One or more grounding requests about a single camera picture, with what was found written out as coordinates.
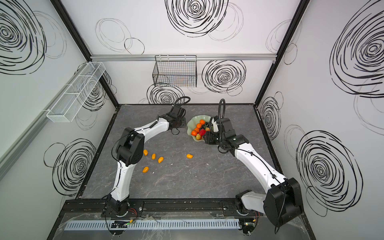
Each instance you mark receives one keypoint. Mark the black wire wall basket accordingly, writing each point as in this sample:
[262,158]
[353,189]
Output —
[176,70]

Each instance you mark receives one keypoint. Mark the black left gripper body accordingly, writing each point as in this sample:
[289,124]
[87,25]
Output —
[180,123]

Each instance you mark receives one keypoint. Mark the white mesh wall shelf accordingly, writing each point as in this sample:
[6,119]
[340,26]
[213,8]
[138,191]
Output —
[83,91]

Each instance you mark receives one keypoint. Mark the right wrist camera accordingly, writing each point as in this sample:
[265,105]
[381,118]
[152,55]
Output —
[213,124]

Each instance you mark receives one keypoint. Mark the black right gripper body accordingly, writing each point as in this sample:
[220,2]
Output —
[209,138]

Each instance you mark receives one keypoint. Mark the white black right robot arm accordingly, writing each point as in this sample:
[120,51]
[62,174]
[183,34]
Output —
[282,200]

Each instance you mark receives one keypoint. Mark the green wavy fruit bowl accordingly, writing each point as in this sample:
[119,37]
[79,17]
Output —
[192,124]

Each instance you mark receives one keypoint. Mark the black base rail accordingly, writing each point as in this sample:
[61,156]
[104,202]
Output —
[137,207]

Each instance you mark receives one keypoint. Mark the yellow kumquat front left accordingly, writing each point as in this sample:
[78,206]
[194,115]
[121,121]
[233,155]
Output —
[145,169]

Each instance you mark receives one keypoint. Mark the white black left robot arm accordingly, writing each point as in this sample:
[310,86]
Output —
[130,150]

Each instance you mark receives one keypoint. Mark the white slotted cable duct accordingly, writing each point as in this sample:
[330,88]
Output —
[194,224]

